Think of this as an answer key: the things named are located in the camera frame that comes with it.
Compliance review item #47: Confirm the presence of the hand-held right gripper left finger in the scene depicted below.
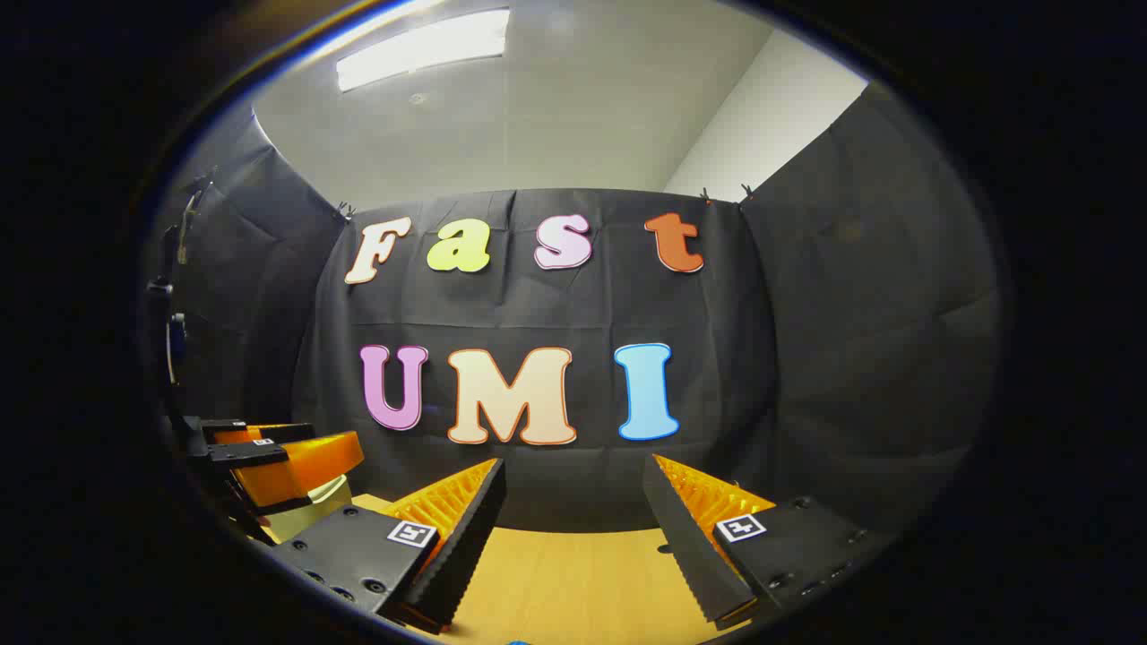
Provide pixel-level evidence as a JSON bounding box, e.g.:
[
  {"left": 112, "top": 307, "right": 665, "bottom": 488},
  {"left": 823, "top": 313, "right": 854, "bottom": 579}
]
[{"left": 269, "top": 457, "right": 507, "bottom": 635}]

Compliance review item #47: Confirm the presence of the wooden desktop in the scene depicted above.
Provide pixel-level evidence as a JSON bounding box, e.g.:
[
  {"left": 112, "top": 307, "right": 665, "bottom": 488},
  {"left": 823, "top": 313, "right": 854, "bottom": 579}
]
[{"left": 349, "top": 493, "right": 763, "bottom": 645}]

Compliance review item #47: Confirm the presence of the black backdrop cloth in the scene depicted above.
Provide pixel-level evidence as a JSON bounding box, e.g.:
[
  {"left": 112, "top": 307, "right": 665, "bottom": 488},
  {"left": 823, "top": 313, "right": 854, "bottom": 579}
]
[{"left": 148, "top": 81, "right": 1005, "bottom": 538}]

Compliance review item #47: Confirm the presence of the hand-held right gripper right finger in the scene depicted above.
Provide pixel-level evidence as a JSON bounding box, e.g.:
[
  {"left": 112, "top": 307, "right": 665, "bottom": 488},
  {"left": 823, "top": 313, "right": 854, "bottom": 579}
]
[{"left": 642, "top": 453, "right": 897, "bottom": 628}]

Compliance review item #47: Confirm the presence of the ceiling light panel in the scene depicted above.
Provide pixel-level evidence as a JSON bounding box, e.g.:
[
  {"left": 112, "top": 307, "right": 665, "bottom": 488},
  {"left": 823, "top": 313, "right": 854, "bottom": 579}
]
[{"left": 336, "top": 7, "right": 512, "bottom": 93}]

